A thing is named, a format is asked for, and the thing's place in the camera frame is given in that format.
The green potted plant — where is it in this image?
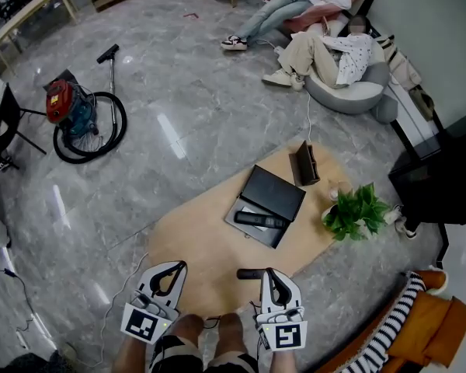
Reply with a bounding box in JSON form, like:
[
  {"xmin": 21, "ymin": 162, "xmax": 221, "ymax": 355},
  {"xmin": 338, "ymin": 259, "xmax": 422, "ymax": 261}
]
[{"xmin": 321, "ymin": 183, "xmax": 391, "ymax": 242}]

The pink sofa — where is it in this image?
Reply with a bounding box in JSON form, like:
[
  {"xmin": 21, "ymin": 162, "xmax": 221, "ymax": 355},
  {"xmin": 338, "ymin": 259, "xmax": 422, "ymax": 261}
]
[{"xmin": 270, "ymin": 0, "xmax": 364, "ymax": 34}]

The person's left leg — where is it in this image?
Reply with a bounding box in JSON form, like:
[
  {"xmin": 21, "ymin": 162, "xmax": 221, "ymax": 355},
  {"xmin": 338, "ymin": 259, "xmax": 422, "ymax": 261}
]
[{"xmin": 170, "ymin": 313, "xmax": 205, "ymax": 349}]

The white tote bag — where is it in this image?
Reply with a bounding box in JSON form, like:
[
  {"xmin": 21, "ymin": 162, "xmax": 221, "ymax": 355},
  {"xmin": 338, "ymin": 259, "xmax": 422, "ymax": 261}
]
[{"xmin": 376, "ymin": 35, "xmax": 423, "ymax": 91}]

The black cable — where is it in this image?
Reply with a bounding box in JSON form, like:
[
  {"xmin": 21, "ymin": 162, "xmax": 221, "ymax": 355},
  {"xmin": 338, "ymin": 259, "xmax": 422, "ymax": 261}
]
[
  {"xmin": 203, "ymin": 301, "xmax": 263, "ymax": 329},
  {"xmin": 0, "ymin": 268, "xmax": 36, "ymax": 332}
]

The red and teal vacuum cleaner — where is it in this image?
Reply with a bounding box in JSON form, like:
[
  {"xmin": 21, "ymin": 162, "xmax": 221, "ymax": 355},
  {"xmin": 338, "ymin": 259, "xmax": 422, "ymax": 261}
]
[{"xmin": 45, "ymin": 44, "xmax": 128, "ymax": 165}]

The oval wooden coffee table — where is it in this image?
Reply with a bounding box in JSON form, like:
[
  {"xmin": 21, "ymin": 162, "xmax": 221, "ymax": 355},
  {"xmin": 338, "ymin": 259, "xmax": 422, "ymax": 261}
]
[{"xmin": 147, "ymin": 140, "xmax": 358, "ymax": 318}]

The striped blanket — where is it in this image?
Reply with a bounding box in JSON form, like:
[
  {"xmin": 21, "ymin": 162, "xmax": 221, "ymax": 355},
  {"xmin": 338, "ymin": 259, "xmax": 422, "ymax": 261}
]
[{"xmin": 339, "ymin": 270, "xmax": 428, "ymax": 373}]

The white cable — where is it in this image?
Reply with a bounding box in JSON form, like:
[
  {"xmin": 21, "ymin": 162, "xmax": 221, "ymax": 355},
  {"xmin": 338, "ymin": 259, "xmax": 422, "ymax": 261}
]
[
  {"xmin": 85, "ymin": 253, "xmax": 151, "ymax": 368},
  {"xmin": 256, "ymin": 39, "xmax": 314, "ymax": 143}
]

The grey beanbag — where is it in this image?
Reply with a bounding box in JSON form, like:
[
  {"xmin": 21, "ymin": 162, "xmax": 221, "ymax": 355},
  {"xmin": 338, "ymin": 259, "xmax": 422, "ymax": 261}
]
[{"xmin": 304, "ymin": 25, "xmax": 391, "ymax": 115}]

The black storage box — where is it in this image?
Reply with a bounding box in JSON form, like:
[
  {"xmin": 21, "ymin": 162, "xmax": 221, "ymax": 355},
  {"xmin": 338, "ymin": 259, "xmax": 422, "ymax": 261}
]
[{"xmin": 224, "ymin": 164, "xmax": 307, "ymax": 250}]

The black chair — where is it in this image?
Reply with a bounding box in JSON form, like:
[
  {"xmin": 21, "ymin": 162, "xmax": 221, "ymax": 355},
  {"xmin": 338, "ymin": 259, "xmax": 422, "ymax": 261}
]
[{"xmin": 0, "ymin": 83, "xmax": 47, "ymax": 170}]

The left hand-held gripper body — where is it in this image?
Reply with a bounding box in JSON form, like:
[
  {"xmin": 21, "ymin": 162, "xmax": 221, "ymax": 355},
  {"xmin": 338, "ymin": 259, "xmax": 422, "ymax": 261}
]
[{"xmin": 120, "ymin": 291, "xmax": 179, "ymax": 345}]

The white remote control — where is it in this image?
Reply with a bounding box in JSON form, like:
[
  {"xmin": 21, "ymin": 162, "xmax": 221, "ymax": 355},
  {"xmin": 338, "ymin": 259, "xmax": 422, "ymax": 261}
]
[{"xmin": 238, "ymin": 206, "xmax": 272, "ymax": 232}]

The olive bag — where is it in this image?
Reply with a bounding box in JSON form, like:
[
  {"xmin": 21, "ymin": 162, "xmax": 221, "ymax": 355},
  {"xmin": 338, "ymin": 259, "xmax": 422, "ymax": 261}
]
[{"xmin": 407, "ymin": 87, "xmax": 436, "ymax": 122}]

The person's left forearm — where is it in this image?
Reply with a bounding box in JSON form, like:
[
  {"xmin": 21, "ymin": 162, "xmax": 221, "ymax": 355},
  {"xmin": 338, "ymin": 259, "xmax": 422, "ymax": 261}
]
[{"xmin": 111, "ymin": 334, "xmax": 156, "ymax": 373}]

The clear glass cup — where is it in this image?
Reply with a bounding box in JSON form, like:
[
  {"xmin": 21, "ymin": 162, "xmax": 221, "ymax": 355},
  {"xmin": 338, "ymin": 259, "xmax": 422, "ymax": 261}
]
[{"xmin": 327, "ymin": 180, "xmax": 353, "ymax": 202}]

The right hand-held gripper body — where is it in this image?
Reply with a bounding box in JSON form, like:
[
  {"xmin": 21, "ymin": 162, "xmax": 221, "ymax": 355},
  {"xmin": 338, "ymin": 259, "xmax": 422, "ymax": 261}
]
[{"xmin": 255, "ymin": 307, "xmax": 308, "ymax": 351}]

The long wooden bench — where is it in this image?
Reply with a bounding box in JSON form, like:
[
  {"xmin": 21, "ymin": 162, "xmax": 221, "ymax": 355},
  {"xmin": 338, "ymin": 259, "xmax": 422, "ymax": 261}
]
[{"xmin": 0, "ymin": 0, "xmax": 78, "ymax": 77}]

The brown desk organizer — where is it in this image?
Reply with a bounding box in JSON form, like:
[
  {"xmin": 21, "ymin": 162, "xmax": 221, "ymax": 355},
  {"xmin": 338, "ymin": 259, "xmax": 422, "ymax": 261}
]
[{"xmin": 288, "ymin": 140, "xmax": 322, "ymax": 187}]

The rounded black remote control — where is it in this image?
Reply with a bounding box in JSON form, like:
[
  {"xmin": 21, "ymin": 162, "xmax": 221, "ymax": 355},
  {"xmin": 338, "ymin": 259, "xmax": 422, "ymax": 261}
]
[{"xmin": 236, "ymin": 269, "xmax": 266, "ymax": 281}]

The person's leg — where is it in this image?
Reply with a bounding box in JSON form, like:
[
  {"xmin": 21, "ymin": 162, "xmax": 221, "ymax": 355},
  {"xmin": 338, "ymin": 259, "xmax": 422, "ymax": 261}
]
[
  {"xmin": 215, "ymin": 312, "xmax": 246, "ymax": 359},
  {"xmin": 170, "ymin": 313, "xmax": 205, "ymax": 349}
]

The grey round cushion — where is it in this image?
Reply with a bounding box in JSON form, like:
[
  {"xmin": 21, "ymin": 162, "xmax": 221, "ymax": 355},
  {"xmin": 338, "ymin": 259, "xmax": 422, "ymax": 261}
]
[{"xmin": 370, "ymin": 93, "xmax": 399, "ymax": 124}]

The person's right leg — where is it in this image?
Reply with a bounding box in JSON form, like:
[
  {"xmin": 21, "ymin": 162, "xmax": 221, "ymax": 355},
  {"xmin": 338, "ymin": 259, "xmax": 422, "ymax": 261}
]
[{"xmin": 215, "ymin": 312, "xmax": 246, "ymax": 359}]

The person's right forearm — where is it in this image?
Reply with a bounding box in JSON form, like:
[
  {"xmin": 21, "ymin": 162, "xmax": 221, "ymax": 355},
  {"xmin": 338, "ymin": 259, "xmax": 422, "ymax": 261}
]
[{"xmin": 270, "ymin": 347, "xmax": 298, "ymax": 373}]

